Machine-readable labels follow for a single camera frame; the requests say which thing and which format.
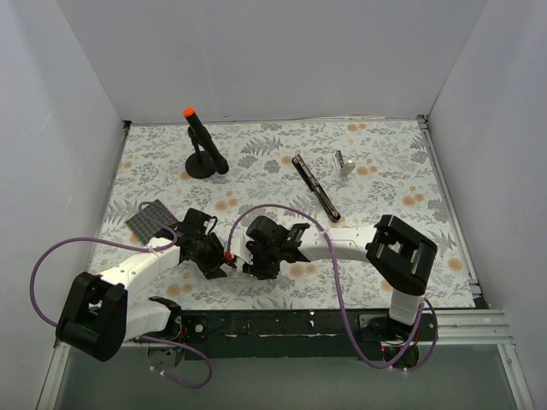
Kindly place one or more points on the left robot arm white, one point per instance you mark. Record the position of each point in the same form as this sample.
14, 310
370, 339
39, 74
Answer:
101, 311

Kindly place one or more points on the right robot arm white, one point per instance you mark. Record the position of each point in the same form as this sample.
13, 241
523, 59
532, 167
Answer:
403, 256

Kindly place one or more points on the black stapler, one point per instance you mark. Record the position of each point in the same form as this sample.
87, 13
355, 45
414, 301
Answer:
310, 180

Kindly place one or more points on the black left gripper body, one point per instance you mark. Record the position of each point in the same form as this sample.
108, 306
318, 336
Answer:
211, 257

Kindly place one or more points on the black microphone on stand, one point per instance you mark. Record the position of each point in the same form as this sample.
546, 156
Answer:
207, 159

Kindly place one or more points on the beige stapler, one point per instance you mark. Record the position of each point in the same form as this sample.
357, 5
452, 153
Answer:
344, 167

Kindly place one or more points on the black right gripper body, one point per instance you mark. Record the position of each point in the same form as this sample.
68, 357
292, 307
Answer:
255, 259

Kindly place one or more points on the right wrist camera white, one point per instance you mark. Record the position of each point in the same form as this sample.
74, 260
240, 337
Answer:
238, 252

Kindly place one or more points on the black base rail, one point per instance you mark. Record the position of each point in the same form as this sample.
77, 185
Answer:
230, 334

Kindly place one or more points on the grey perforated plate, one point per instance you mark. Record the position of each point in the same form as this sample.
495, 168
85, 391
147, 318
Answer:
145, 224

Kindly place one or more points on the floral patterned table mat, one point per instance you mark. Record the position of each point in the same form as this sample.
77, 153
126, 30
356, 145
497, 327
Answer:
394, 174

